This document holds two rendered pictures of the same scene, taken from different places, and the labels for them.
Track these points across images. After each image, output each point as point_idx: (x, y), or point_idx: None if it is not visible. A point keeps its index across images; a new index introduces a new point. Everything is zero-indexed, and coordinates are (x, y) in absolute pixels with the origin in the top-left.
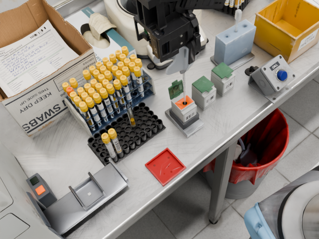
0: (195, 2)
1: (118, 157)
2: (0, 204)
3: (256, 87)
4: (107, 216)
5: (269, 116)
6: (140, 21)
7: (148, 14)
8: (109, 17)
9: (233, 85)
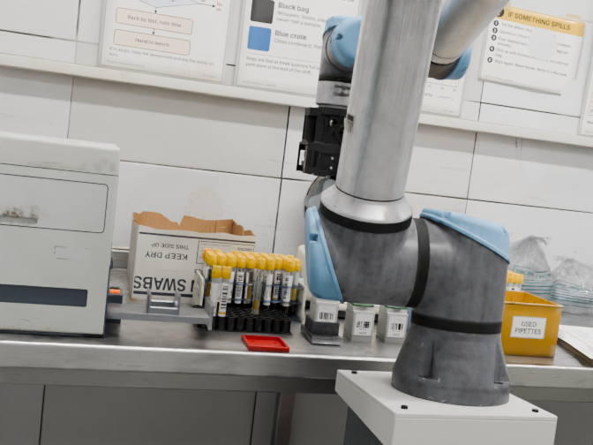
0: None
1: (216, 324)
2: (110, 164)
3: None
4: (162, 342)
5: None
6: (302, 139)
7: (310, 128)
8: None
9: (405, 335)
